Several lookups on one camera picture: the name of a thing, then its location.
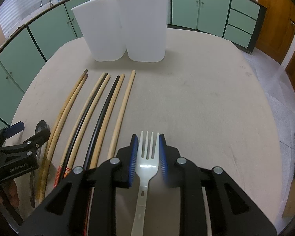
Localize white plastic fork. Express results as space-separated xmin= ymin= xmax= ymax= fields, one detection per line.
xmin=131 ymin=131 xmax=159 ymax=235

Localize plain wooden chopstick inner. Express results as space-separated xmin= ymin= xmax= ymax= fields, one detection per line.
xmin=37 ymin=73 xmax=89 ymax=205

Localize black chopstick left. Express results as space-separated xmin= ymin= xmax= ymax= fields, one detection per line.
xmin=58 ymin=74 xmax=110 ymax=183

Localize wooden chopstick red handle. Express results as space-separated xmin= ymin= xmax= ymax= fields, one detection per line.
xmin=53 ymin=73 xmax=107 ymax=188

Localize left hand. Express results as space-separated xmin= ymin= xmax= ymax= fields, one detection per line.
xmin=0 ymin=180 xmax=20 ymax=207

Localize wooden chopstick rightmost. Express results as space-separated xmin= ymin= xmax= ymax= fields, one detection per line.
xmin=107 ymin=70 xmax=136 ymax=159

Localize plain wooden chopstick outer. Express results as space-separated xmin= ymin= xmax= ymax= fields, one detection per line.
xmin=30 ymin=69 xmax=88 ymax=208

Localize plain wooden chopstick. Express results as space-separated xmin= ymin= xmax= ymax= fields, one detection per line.
xmin=37 ymin=73 xmax=89 ymax=205
xmin=30 ymin=69 xmax=88 ymax=208

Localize white twin-compartment utensil holder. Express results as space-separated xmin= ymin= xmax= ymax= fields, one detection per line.
xmin=72 ymin=0 xmax=169 ymax=63

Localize green kitchen base cabinets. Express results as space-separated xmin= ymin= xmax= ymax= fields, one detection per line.
xmin=0 ymin=0 xmax=266 ymax=129

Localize wooden door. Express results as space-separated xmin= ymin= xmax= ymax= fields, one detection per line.
xmin=256 ymin=0 xmax=295 ymax=92

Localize dark metal spoon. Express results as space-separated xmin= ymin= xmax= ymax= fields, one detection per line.
xmin=29 ymin=120 xmax=51 ymax=208

